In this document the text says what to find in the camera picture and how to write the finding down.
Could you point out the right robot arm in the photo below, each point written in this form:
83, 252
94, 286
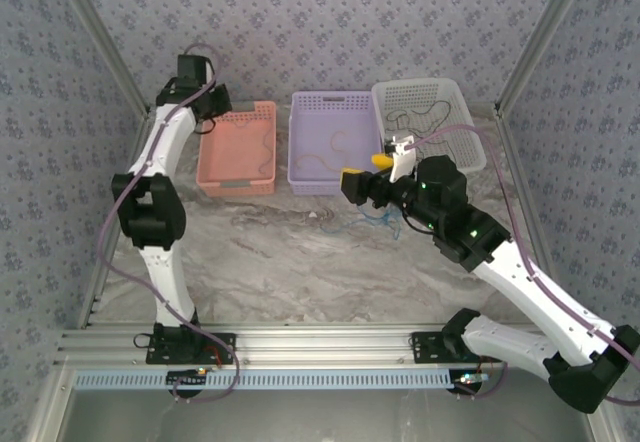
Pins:
530, 282

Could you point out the small white scrap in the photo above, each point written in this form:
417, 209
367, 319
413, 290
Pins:
313, 214

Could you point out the pink plastic basket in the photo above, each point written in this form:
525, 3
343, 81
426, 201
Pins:
235, 157

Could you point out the purple plastic basket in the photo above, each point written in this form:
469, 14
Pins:
315, 127

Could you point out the white plastic basket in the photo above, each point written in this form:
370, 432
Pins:
465, 112

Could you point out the small controller board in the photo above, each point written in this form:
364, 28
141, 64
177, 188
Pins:
187, 378
470, 381

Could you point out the aluminium frame post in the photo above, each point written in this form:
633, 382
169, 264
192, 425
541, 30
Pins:
540, 37
102, 37

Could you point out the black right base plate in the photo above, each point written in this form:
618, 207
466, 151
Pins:
430, 347

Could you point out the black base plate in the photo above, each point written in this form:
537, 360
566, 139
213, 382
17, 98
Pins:
430, 347
220, 349

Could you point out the aluminium front rail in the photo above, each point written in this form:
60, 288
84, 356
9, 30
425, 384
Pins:
320, 344

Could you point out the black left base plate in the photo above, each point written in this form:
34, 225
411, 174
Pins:
220, 349

